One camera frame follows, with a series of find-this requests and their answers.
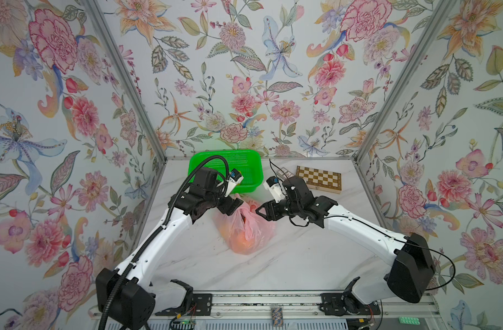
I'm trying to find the pink plastic bag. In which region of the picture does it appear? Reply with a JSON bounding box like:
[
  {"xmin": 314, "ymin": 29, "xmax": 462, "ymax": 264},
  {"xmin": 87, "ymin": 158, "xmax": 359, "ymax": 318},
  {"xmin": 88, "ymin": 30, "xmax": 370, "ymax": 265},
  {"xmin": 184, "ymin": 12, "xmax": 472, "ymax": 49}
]
[{"xmin": 213, "ymin": 194, "xmax": 276, "ymax": 255}]

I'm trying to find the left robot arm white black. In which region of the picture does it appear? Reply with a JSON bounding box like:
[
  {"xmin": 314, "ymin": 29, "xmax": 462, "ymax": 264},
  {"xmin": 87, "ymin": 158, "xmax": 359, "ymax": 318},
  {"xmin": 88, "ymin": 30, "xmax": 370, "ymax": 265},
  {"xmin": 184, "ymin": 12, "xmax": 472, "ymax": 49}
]
[{"xmin": 96, "ymin": 166, "xmax": 243, "ymax": 329}]

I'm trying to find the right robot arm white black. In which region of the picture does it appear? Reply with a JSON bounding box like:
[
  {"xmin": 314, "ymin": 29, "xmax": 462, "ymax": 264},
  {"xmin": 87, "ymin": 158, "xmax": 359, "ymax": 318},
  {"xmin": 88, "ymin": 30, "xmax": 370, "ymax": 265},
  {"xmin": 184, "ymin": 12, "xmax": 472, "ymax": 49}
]
[{"xmin": 256, "ymin": 176, "xmax": 436, "ymax": 314}]

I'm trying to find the wooden chessboard box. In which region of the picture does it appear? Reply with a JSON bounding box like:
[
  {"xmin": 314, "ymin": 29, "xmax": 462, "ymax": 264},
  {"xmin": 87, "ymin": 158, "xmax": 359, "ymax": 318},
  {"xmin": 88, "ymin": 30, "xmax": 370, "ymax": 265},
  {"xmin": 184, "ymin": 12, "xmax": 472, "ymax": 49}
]
[{"xmin": 296, "ymin": 166, "xmax": 342, "ymax": 194}]

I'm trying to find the playing card deck box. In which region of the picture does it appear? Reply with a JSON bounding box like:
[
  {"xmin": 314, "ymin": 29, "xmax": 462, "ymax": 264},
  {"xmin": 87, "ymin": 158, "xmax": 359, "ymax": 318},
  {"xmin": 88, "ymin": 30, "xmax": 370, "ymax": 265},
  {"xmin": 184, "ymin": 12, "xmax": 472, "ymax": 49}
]
[{"xmin": 274, "ymin": 167, "xmax": 294, "ymax": 180}]

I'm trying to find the green plastic basket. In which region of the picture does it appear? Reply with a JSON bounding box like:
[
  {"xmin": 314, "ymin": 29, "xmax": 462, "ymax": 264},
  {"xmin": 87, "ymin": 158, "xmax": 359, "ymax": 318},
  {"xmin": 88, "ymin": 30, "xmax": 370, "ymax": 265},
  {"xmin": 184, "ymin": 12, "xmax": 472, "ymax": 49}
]
[{"xmin": 188, "ymin": 149, "xmax": 264, "ymax": 194}]

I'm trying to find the green led module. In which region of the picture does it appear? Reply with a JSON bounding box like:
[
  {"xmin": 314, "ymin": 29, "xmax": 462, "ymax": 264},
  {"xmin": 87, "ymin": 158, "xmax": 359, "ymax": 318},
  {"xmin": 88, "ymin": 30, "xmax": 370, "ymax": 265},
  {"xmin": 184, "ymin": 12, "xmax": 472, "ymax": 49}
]
[{"xmin": 398, "ymin": 316, "xmax": 421, "ymax": 326}]

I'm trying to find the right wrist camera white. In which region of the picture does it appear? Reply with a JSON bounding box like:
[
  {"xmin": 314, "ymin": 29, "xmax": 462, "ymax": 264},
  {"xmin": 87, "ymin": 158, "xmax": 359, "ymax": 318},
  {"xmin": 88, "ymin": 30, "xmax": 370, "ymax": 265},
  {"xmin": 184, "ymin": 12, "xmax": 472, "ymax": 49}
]
[{"xmin": 263, "ymin": 176, "xmax": 286, "ymax": 203}]

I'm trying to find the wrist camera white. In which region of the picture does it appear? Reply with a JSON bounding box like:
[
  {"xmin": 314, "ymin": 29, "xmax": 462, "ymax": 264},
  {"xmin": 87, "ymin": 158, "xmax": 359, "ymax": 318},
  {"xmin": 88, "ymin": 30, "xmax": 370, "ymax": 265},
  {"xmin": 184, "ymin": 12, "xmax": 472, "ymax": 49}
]
[
  {"xmin": 225, "ymin": 169, "xmax": 243, "ymax": 197},
  {"xmin": 263, "ymin": 176, "xmax": 286, "ymax": 203}
]

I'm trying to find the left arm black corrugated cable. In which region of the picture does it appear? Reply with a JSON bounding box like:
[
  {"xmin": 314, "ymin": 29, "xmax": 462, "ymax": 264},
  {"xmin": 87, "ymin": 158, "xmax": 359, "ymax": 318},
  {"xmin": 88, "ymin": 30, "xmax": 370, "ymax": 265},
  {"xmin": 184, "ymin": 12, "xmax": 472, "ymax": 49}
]
[{"xmin": 98, "ymin": 155, "xmax": 230, "ymax": 330}]

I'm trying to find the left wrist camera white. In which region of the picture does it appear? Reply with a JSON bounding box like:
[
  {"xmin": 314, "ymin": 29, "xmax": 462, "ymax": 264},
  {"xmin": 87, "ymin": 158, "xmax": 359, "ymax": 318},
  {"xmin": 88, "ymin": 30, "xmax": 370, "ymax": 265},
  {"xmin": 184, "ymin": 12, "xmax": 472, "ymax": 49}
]
[{"xmin": 225, "ymin": 169, "xmax": 243, "ymax": 197}]

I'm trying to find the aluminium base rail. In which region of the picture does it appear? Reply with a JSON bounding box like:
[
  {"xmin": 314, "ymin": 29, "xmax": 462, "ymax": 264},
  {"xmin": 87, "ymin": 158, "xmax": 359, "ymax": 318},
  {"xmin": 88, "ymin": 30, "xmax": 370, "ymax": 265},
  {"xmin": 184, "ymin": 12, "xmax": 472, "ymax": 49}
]
[{"xmin": 90, "ymin": 290, "xmax": 442, "ymax": 323}]

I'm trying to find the small patterned tag on rail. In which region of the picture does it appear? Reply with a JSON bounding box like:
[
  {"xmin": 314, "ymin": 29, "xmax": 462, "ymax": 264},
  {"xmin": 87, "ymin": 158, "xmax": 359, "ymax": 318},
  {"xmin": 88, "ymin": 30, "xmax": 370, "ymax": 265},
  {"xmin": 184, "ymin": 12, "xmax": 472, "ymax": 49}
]
[{"xmin": 271, "ymin": 306, "xmax": 284, "ymax": 328}]

